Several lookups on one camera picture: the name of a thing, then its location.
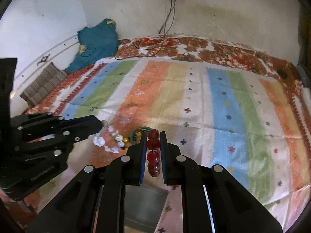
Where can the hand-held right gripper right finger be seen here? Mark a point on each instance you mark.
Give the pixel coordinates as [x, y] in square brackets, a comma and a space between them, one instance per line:
[164, 160]

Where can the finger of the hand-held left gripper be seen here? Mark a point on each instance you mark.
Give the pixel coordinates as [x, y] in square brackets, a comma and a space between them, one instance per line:
[48, 145]
[80, 123]

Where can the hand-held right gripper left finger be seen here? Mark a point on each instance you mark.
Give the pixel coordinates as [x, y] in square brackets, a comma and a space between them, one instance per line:
[143, 160]

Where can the grey metal box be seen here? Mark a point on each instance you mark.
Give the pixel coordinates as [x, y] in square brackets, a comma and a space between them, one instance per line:
[143, 206]

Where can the green bangle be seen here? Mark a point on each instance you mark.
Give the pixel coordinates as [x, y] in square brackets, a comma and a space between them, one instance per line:
[133, 134]

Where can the striped brown pillow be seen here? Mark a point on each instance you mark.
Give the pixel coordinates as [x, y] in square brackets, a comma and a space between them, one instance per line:
[43, 82]

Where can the white wooden headboard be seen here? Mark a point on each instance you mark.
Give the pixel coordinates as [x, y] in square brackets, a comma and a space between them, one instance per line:
[31, 75]

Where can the striped woven mat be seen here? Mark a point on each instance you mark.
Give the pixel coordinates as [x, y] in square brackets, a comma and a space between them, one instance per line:
[170, 89]

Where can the teal cloth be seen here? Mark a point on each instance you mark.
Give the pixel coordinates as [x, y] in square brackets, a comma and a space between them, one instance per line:
[97, 41]

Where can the brown floral blanket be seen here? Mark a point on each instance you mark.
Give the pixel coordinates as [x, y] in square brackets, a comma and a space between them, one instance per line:
[194, 48]

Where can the hanging curtain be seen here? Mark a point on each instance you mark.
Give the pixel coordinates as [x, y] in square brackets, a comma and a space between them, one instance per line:
[303, 34]

